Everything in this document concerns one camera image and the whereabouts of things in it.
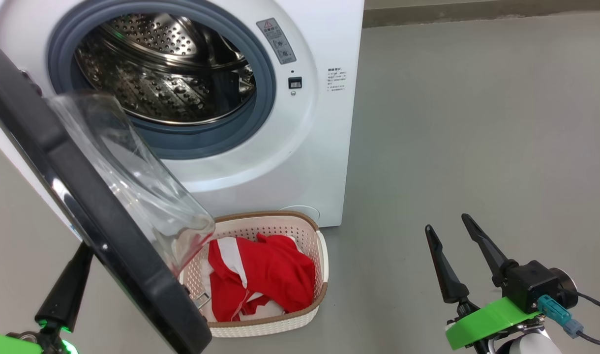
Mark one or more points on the black round washing machine door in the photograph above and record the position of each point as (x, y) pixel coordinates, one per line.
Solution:
(83, 196)

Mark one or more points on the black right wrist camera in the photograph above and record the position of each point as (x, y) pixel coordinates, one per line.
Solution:
(531, 285)

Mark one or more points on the red and white garment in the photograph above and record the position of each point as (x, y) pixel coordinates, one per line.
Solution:
(275, 270)

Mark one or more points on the steel washing machine drum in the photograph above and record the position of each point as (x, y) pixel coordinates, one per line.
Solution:
(172, 69)

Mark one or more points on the grey warning sticker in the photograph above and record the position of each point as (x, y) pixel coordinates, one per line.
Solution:
(276, 42)

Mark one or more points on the cream perforated laundry basket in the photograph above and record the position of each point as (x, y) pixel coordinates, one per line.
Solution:
(314, 246)

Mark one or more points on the white washing machine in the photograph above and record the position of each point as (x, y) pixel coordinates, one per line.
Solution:
(324, 147)

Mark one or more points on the grey rubber door gasket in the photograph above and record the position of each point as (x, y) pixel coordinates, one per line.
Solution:
(265, 98)

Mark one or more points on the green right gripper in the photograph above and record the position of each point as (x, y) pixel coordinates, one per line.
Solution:
(487, 324)

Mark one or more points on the black door latch socket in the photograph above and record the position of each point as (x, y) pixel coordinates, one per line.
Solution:
(295, 82)

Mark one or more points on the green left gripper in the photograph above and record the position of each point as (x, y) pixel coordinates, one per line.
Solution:
(5, 344)

